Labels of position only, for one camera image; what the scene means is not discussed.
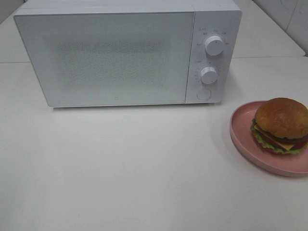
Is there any white round knob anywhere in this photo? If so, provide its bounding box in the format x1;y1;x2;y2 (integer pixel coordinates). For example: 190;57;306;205
204;34;224;56
200;66;218;85

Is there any lower white round knob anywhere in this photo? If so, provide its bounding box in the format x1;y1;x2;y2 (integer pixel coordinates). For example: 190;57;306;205
200;66;218;85

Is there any burger with lettuce and cheese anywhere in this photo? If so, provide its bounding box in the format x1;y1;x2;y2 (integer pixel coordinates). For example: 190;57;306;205
251;98;308;155

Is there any white microwave oven body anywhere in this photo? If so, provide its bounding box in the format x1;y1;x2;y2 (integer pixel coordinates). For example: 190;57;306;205
13;0;242;106

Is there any pink round plate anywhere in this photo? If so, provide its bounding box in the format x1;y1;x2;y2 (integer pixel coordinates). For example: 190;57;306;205
230;101;308;177

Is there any white microwave door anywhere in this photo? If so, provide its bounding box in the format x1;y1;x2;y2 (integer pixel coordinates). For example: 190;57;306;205
14;12;194;107

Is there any upper white round knob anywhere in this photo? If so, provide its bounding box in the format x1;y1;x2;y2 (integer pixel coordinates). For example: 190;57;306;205
204;34;224;56

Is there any white round door button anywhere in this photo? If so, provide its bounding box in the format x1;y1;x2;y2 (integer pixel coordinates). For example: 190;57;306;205
197;89;211;101

